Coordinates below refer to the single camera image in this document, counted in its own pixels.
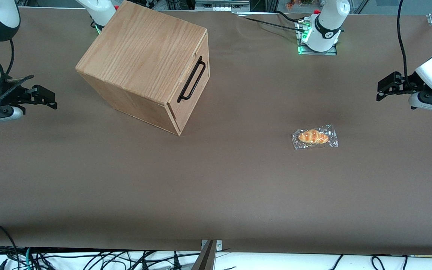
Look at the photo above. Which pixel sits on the wooden cabinet door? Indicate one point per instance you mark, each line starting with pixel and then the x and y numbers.
pixel 195 93

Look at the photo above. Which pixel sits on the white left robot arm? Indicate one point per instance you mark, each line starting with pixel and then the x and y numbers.
pixel 326 26

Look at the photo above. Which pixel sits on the light wooden drawer cabinet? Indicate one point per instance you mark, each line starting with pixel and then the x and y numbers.
pixel 137 52

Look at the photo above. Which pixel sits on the croissant in clear wrapper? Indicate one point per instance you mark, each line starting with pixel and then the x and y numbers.
pixel 313 137

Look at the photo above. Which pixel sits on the orange background object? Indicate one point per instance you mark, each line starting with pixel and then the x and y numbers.
pixel 290 4

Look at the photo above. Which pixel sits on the grey background equipment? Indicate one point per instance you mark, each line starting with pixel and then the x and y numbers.
pixel 221 5

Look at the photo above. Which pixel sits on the brown table cover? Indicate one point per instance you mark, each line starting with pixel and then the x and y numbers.
pixel 216 180

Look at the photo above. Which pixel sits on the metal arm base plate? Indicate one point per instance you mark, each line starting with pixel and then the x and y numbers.
pixel 300 47

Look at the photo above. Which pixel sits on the silver metal bracket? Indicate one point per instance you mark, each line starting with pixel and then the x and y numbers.
pixel 219 245

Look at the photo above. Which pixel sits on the dark metal post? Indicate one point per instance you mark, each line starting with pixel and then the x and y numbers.
pixel 205 258

